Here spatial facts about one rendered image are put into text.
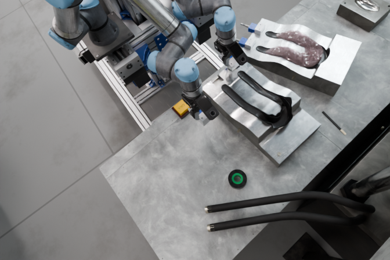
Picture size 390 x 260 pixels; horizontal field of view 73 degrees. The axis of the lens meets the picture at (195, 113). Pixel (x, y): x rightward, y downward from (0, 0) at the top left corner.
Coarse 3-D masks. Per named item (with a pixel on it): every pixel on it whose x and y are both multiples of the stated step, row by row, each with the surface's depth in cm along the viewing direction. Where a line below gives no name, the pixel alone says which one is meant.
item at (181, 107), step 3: (180, 102) 134; (183, 102) 134; (177, 105) 134; (180, 105) 133; (183, 105) 133; (186, 105) 133; (174, 108) 134; (177, 108) 133; (180, 108) 133; (183, 108) 132; (186, 108) 132; (180, 111) 132; (183, 111) 132; (180, 114) 132
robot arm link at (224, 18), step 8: (224, 8) 94; (216, 16) 94; (224, 16) 93; (232, 16) 93; (216, 24) 96; (224, 24) 93; (232, 24) 95; (216, 32) 103; (224, 32) 98; (232, 32) 100
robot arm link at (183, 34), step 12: (132, 0) 87; (144, 0) 86; (156, 0) 89; (144, 12) 89; (156, 12) 89; (168, 12) 91; (156, 24) 92; (168, 24) 91; (180, 24) 94; (192, 24) 96; (168, 36) 94; (180, 36) 94; (192, 36) 96
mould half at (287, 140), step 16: (224, 80) 129; (240, 80) 128; (256, 80) 127; (208, 96) 129; (224, 96) 126; (240, 96) 125; (256, 96) 123; (288, 96) 115; (224, 112) 126; (240, 112) 121; (272, 112) 114; (304, 112) 119; (240, 128) 122; (256, 128) 112; (288, 128) 117; (304, 128) 116; (256, 144) 119; (272, 144) 115; (288, 144) 114; (272, 160) 116
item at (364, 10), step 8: (344, 0) 140; (352, 0) 140; (360, 0) 140; (368, 0) 139; (376, 0) 137; (344, 8) 140; (352, 8) 137; (360, 8) 139; (368, 8) 139; (376, 8) 137; (384, 8) 134; (344, 16) 143; (352, 16) 139; (360, 16) 136; (368, 16) 134; (376, 16) 133; (384, 16) 136; (360, 24) 139; (368, 24) 135; (376, 24) 137
